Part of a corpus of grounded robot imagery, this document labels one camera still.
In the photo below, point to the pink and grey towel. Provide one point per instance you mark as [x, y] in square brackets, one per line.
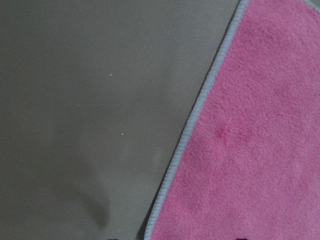
[247, 165]

